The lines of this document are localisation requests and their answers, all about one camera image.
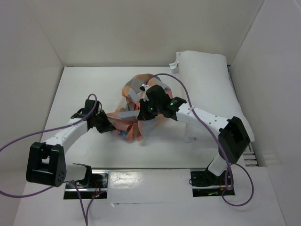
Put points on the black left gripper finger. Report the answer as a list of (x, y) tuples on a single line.
[(103, 118), (104, 125)]

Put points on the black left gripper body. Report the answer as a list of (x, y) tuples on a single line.
[(98, 118)]

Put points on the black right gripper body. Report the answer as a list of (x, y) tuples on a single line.
[(143, 110)]

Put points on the orange grey checked pillowcase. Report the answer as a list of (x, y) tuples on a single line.
[(125, 117)]

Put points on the white pillow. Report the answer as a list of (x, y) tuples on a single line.
[(207, 80)]

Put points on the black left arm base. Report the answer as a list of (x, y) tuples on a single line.
[(94, 188)]

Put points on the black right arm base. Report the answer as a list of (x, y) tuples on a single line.
[(206, 184)]

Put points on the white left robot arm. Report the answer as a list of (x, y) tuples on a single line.
[(46, 162)]

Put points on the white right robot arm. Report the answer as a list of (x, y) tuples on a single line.
[(231, 134)]

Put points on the white pillow label tag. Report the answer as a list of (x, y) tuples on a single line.
[(174, 67)]

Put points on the aluminium table edge rail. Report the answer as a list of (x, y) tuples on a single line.
[(249, 155)]

